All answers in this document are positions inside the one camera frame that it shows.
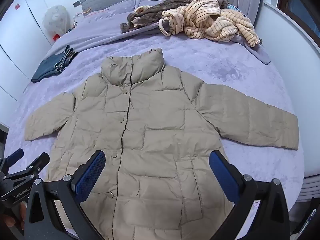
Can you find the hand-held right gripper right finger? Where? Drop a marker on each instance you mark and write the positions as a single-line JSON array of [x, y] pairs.
[[222, 177]]

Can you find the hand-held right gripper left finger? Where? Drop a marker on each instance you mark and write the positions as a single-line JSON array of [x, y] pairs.
[[92, 172]]

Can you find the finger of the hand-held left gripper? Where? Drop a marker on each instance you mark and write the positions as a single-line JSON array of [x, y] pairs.
[[37, 162], [12, 157]]

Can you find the beige puffer jacket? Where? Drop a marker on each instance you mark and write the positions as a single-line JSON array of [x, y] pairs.
[[155, 120]]

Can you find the person's left hand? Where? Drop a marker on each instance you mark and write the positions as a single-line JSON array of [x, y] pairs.
[[10, 223]]

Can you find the grey ribbed panel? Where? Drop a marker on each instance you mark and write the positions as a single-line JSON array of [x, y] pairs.
[[311, 188]]

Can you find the folded blue jeans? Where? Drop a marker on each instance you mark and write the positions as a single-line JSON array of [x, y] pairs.
[[50, 67]]

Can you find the lavender plush blanket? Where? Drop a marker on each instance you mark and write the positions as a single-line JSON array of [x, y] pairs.
[[225, 67]]

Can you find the white wardrobe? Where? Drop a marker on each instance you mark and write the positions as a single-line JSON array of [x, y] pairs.
[[22, 30]]

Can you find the lavender grey cloth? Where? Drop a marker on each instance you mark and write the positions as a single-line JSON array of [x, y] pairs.
[[260, 55]]

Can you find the fan with white cover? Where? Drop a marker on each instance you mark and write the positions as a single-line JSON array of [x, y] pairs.
[[53, 18]]

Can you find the cream striped fleece garment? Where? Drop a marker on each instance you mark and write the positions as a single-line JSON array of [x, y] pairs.
[[200, 17]]

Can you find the grey purple garment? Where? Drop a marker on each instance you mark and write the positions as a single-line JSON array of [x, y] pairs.
[[163, 26]]

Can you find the brown fleece garment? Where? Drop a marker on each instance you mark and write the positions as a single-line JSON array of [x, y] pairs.
[[150, 12]]

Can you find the blue patterned cloth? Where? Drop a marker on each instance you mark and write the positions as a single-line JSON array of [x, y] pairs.
[[233, 7]]

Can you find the dark window frame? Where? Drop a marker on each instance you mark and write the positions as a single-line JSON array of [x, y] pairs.
[[292, 2]]

